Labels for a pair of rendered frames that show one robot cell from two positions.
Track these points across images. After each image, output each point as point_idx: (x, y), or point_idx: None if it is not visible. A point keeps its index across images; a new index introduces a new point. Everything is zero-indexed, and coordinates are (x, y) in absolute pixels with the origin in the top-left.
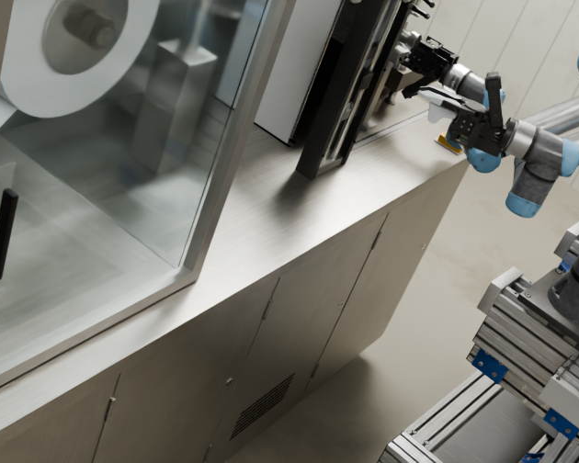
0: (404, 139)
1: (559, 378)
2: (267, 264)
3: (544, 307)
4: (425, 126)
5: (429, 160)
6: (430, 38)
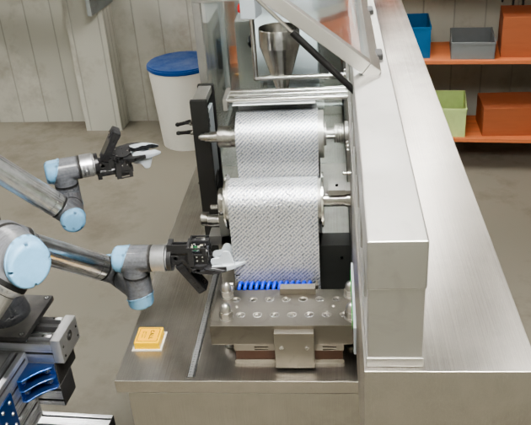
0: (189, 312)
1: None
2: (192, 186)
3: (32, 297)
4: (183, 344)
5: (158, 307)
6: (201, 248)
